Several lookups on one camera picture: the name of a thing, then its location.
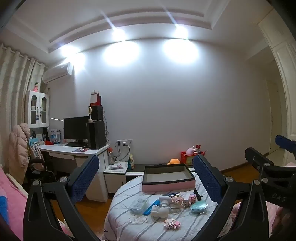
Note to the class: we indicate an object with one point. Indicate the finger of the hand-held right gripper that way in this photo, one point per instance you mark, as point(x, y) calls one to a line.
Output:
point(256, 158)
point(285, 141)

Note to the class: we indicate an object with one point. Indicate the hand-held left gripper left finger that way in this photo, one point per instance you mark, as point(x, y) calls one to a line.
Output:
point(85, 178)

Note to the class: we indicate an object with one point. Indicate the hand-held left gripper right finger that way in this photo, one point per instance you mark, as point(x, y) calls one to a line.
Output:
point(208, 178)

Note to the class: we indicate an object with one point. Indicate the black hair clip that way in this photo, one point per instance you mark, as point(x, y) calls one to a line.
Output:
point(197, 194)

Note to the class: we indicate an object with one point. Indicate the tall pink block toy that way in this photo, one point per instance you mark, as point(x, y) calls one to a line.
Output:
point(192, 197)

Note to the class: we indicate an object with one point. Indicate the teal round case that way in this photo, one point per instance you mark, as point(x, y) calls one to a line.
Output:
point(198, 206)

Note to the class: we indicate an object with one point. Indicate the pink piglet doll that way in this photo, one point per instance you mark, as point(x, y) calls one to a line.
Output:
point(179, 200)

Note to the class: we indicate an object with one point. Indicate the blue and gold carton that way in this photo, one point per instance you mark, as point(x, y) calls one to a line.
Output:
point(172, 194)

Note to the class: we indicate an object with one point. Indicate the pink black storage box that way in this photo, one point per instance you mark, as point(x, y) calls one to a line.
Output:
point(165, 185)

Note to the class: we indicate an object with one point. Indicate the white handheld device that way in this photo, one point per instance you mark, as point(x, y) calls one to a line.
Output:
point(165, 199)

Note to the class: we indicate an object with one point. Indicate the clear plastic box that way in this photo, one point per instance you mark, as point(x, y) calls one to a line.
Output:
point(138, 205)

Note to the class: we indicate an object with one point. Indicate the blue plastic stick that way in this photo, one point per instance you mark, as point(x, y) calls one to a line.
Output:
point(150, 208)

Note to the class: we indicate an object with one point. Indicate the person's right hand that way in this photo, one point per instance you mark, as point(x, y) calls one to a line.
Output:
point(283, 217)

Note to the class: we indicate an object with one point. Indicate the white desk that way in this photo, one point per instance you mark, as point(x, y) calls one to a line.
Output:
point(92, 153)

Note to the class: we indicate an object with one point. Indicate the red storage box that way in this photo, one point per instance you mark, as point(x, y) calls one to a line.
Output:
point(188, 159)

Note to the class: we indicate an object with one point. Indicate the white bedside cabinet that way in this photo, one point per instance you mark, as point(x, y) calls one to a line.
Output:
point(115, 180)

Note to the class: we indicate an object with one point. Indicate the pink plush toy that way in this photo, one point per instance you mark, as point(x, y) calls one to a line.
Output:
point(190, 150)

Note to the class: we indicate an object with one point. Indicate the glass kettle red lid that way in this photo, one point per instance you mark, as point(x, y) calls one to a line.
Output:
point(111, 156)

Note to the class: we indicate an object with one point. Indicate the orange round lamp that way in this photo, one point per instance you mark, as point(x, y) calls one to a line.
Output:
point(174, 161)

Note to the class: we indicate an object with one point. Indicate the black chair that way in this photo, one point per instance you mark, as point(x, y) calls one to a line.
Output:
point(41, 173)

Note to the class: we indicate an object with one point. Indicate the black speakers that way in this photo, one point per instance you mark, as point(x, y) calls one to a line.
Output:
point(97, 135)

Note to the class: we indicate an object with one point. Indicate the snack bag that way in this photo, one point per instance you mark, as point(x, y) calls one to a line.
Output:
point(131, 161)

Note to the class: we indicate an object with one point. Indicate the black monitor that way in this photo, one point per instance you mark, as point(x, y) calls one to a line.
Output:
point(75, 128)

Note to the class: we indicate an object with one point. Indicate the blue white pack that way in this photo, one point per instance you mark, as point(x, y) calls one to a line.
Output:
point(54, 136)

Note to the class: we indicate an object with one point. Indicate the black speaker box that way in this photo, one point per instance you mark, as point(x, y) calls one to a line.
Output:
point(97, 113)

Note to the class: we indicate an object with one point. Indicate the pink puffer jacket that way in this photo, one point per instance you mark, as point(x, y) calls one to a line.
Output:
point(18, 148)

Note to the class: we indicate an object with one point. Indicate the white striped quilt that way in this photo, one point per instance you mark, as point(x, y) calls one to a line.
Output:
point(138, 231)

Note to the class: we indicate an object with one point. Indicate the pink blanket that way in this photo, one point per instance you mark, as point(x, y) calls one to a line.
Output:
point(11, 197)

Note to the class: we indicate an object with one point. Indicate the red desk calendar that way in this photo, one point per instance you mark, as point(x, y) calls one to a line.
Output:
point(96, 98)

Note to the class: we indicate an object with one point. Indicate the white wardrobe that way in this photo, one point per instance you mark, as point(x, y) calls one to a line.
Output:
point(283, 58)

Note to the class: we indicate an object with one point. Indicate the white glass-door cabinet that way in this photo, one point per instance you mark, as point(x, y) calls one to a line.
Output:
point(37, 109)

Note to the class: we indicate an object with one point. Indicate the small pink doll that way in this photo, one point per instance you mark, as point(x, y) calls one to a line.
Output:
point(35, 87)

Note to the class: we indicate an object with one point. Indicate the white air conditioner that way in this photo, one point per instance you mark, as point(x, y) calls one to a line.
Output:
point(56, 73)

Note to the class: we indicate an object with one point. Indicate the beige curtain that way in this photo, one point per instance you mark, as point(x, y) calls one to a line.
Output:
point(13, 81)

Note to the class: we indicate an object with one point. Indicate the white wall power outlet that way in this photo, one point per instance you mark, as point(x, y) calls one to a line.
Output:
point(124, 141)

